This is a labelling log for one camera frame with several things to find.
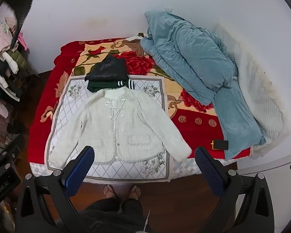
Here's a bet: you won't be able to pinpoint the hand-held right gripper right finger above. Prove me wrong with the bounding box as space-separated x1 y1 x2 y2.
194 146 274 233

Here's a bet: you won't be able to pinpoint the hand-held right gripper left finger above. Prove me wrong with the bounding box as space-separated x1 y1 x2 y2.
15 146 97 233

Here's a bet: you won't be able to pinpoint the white fuzzy cardigan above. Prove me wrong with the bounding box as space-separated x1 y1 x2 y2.
48 87 192 170

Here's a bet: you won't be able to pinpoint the pink clothes hanger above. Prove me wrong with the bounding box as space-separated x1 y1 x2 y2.
18 32 28 50

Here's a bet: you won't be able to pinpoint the black phone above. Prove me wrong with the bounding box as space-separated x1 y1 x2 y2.
211 139 230 150

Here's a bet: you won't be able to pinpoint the person's left foot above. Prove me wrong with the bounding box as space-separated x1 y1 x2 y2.
104 184 118 199

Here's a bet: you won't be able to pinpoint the person's foot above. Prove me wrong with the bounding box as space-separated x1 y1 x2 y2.
127 185 141 199
104 184 118 199

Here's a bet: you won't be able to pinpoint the red floral blanket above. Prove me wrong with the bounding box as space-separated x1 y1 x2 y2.
27 37 251 173

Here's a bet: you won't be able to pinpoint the white diamond-pattern cloth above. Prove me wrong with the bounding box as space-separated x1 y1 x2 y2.
45 75 171 182

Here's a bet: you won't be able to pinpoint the person's dark pants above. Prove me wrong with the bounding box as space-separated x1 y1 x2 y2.
80 198 151 233

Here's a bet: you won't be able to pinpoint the person's right foot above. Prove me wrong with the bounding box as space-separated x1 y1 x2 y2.
127 185 141 199

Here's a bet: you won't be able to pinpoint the white textured pillow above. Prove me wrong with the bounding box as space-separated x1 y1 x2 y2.
213 24 291 159

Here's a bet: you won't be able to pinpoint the black leather jacket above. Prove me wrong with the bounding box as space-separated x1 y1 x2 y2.
85 55 129 82

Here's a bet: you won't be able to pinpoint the white puffer garment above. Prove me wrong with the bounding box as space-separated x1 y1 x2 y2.
0 51 18 88

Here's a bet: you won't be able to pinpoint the olive green puffer garment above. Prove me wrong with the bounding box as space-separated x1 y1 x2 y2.
11 50 28 69

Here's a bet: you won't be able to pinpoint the blue quilt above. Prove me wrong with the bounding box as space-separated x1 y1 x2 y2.
140 11 267 161

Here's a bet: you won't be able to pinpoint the pink garment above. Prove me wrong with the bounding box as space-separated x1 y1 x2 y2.
0 17 17 54

